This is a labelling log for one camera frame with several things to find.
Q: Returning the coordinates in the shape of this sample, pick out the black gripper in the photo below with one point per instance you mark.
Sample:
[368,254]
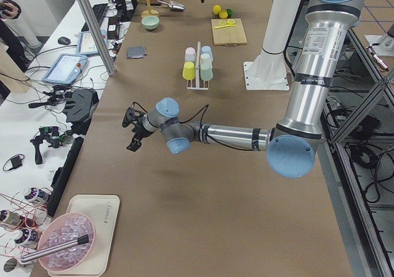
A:
[139,129]

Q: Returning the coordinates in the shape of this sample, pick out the pink plastic cup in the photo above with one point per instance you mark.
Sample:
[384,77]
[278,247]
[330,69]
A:
[190,55]

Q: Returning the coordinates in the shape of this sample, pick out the green plastic cup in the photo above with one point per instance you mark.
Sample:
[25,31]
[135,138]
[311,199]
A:
[206,72]

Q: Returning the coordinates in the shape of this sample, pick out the blue plastic cup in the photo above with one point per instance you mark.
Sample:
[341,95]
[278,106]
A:
[207,50]

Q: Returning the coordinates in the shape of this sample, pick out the white plastic cup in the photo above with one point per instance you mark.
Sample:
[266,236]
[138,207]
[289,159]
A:
[205,59]

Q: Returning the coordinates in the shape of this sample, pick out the yellow plastic cup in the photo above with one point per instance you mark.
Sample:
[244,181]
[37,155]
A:
[188,72]

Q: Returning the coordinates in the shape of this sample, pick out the yellow lemon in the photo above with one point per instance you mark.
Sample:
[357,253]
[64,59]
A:
[216,9]
[223,14]

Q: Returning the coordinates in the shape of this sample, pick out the silver metal scoop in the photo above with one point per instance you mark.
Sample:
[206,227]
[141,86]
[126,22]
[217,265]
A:
[173,5]

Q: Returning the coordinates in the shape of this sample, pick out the green lime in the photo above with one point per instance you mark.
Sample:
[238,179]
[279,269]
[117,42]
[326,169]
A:
[229,12]

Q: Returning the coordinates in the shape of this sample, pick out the yellow plastic knife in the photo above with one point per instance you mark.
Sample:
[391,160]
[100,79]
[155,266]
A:
[223,26]

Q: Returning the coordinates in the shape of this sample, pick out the bamboo cutting board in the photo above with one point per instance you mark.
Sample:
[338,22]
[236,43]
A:
[228,36]

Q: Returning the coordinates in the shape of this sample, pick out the green bowl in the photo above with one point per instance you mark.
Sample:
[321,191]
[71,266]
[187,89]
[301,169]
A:
[150,22]

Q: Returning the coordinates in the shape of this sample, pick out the grey folded cloth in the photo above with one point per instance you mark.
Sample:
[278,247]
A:
[136,52]

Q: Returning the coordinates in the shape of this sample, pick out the beige plastic tray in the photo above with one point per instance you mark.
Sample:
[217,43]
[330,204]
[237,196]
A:
[102,210]

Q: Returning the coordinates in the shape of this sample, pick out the blue teach pendant tablet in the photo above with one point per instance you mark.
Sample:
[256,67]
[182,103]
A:
[66,69]

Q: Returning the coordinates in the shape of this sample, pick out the black keyboard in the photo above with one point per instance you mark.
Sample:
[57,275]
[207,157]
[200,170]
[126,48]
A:
[100,10]

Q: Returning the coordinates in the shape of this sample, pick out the black computer mouse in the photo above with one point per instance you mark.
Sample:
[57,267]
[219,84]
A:
[64,41]

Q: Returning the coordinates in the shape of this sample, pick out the pink bowl of ice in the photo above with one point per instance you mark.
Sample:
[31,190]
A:
[67,227]

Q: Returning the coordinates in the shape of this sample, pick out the silver metal muddler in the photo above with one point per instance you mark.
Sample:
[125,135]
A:
[50,250]

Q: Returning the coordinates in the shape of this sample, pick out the white wire cup holder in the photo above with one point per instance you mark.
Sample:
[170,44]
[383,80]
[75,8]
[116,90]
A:
[197,83]

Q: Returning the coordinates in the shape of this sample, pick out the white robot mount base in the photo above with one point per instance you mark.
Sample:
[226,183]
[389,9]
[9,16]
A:
[268,70]

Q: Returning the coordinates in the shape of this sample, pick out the aluminium frame post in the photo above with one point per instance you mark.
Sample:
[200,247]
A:
[94,29]

